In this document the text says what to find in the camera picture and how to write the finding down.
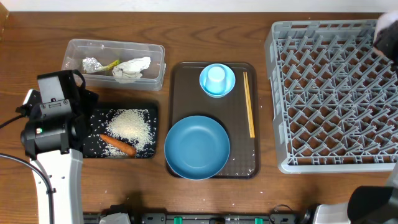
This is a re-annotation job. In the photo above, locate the light blue cup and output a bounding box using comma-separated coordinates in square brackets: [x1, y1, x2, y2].
[205, 66, 226, 95]

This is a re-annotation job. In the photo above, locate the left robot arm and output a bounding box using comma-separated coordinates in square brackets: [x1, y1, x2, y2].
[16, 70, 98, 223]

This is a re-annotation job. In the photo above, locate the clear plastic bin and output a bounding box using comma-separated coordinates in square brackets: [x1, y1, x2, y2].
[62, 39, 166, 91]

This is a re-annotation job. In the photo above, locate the dark blue plate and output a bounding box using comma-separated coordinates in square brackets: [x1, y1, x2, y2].
[164, 115, 231, 180]

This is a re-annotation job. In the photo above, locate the brown serving tray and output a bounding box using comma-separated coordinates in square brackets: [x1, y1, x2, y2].
[169, 62, 261, 179]

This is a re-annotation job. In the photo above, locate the green foil snack wrapper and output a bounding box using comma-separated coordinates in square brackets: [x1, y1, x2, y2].
[82, 57, 121, 73]

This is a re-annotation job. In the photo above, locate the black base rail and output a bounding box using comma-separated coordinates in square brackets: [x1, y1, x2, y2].
[83, 205, 299, 224]

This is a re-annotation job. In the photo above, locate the white tissue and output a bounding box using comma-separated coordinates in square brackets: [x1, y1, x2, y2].
[112, 57, 151, 83]

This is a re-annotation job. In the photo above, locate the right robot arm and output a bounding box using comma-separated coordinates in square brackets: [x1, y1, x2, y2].
[299, 22, 397, 224]

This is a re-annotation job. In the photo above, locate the orange carrot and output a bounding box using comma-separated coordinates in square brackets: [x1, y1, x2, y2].
[100, 134, 136, 157]

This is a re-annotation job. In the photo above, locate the white rice pile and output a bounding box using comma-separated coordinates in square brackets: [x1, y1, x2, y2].
[83, 108, 157, 158]

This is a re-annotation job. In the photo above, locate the wooden chopstick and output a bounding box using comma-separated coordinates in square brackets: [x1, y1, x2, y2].
[242, 72, 254, 138]
[244, 72, 256, 138]

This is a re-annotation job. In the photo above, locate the black waste tray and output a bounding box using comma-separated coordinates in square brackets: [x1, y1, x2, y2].
[82, 101, 159, 159]

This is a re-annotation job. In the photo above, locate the white pink cup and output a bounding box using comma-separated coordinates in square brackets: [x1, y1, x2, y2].
[374, 11, 398, 40]

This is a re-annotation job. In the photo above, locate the grey dishwasher rack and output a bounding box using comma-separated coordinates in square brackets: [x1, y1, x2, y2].
[264, 20, 397, 174]

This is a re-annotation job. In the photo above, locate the light blue bowl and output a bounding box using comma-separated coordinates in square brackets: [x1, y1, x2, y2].
[199, 63, 236, 98]

